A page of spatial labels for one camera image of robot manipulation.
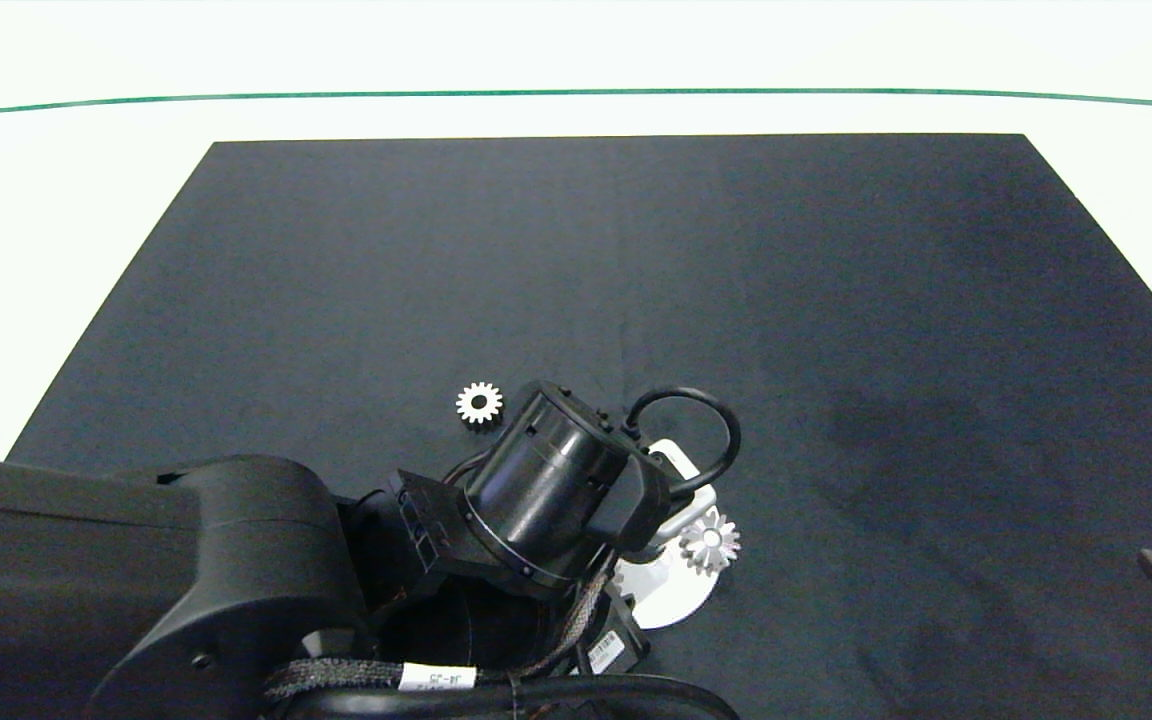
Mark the large steel gear small hole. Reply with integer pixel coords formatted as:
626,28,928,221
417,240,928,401
678,510,743,577

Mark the round white plate with pins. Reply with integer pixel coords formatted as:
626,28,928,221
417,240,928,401
612,520,723,631

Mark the small steel gear wide hole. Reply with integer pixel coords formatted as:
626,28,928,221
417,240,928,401
455,381,505,429

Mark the dark mat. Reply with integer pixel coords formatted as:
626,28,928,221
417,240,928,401
6,133,1152,720

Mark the black cable loop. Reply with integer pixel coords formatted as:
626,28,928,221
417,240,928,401
624,387,743,497

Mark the black cable bundle white tag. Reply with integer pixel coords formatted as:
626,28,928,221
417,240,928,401
261,655,739,720

